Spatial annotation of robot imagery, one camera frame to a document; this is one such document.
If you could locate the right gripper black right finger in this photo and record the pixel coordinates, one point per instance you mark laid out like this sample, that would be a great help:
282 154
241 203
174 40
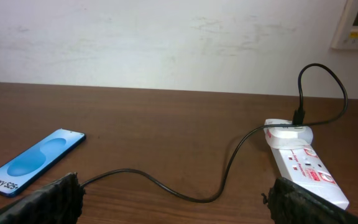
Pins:
290 203

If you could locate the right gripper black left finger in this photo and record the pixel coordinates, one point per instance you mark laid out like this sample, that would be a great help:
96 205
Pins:
60 201

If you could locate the blue smartphone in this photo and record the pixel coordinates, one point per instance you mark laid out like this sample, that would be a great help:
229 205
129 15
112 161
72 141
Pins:
17 174

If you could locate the white charger plug adapter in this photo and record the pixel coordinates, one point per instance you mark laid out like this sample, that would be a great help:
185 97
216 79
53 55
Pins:
289 138

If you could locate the white power strip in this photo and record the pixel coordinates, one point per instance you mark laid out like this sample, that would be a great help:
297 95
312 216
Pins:
305 168

